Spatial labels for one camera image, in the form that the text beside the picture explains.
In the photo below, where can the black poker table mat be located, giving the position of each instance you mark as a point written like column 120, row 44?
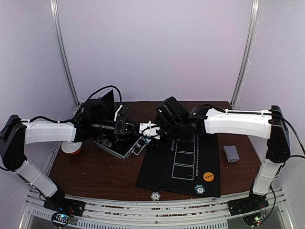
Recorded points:
column 178, row 165

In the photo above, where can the orange white bowl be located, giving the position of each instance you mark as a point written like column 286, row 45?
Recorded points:
column 71, row 148

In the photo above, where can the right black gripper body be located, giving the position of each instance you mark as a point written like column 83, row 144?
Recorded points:
column 161, row 132

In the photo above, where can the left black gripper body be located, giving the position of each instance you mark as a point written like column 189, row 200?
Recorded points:
column 104, row 129

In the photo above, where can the white blue poker chip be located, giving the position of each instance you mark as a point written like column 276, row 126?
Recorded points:
column 155, row 196

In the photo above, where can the orange big blind button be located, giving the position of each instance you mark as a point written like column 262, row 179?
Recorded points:
column 208, row 176

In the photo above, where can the poker chip row with 10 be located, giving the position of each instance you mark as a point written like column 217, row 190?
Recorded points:
column 104, row 141

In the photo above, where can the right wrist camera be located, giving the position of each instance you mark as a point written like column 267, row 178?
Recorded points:
column 149, row 130

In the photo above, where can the teal white poker chip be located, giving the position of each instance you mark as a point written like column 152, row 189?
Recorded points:
column 199, row 189

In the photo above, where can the aluminium poker chip case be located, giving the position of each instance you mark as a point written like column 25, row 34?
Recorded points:
column 129, row 144

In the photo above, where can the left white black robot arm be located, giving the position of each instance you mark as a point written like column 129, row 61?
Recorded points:
column 18, row 135

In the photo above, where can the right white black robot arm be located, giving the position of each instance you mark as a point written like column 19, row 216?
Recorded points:
column 266, row 130

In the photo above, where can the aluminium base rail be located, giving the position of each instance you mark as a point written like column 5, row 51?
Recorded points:
column 200, row 213

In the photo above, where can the right aluminium corner post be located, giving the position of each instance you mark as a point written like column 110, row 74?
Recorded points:
column 245, row 62

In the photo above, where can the grey playing card deck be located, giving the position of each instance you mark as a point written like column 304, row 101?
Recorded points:
column 231, row 154

